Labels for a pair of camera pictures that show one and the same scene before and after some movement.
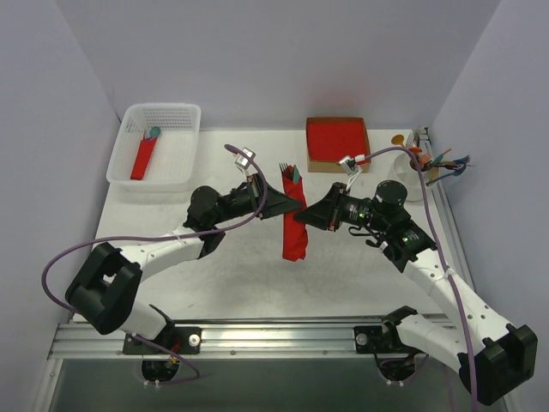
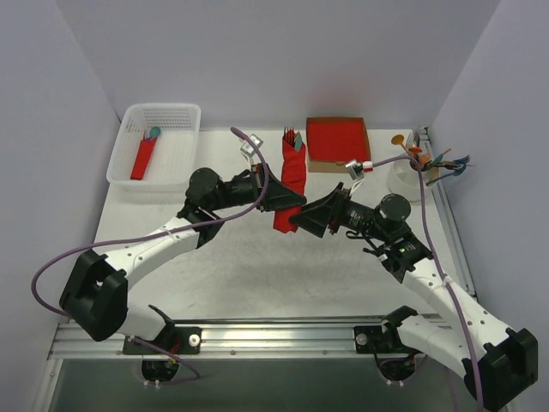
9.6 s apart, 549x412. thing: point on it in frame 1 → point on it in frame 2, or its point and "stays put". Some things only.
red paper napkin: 295,239 → 293,175
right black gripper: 334,207 stays put
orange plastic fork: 423,159 stays put
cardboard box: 331,138 stays put
